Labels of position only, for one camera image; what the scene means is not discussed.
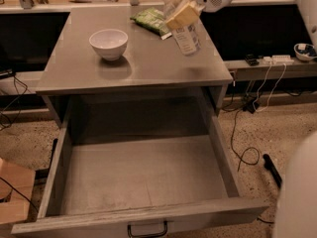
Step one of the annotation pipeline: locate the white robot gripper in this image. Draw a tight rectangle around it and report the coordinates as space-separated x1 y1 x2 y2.
165 0 232 30

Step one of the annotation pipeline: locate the clear blue-labelled plastic bottle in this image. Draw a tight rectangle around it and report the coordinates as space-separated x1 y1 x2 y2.
162 0 200 56

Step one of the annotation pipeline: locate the grey cabinet with top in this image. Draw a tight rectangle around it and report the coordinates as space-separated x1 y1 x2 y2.
35 4 234 128

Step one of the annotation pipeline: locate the open grey top drawer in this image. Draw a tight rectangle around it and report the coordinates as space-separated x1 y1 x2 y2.
11 88 269 238

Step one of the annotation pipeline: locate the green snack bag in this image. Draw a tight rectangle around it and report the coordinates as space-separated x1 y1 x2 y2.
130 7 172 40

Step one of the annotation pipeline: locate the white ceramic bowl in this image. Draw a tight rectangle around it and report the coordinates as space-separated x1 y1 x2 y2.
89 29 128 60

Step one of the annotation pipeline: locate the black device on shelf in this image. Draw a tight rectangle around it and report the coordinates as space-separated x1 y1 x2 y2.
245 54 260 66

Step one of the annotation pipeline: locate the low grey shelf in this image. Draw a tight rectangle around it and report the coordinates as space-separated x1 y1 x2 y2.
225 59 317 81

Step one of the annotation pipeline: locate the white power strip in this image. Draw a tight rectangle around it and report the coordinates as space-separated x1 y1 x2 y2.
263 55 294 65

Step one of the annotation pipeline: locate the small white bowl on shelf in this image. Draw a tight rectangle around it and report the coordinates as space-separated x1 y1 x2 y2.
294 44 317 61

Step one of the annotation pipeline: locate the black metal bar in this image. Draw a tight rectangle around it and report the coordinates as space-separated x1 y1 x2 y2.
263 154 282 188

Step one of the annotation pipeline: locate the wooden box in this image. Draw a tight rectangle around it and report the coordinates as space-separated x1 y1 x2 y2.
0 159 35 225

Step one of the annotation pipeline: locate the black floor cable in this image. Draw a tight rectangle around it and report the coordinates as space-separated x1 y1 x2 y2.
221 94 262 173

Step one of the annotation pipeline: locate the white cable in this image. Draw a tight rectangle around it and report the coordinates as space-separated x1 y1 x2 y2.
252 62 287 113

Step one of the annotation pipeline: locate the black cable at left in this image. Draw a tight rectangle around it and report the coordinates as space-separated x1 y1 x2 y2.
0 70 30 131

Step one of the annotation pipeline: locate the black drawer handle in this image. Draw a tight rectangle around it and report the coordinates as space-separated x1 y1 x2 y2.
127 221 168 238

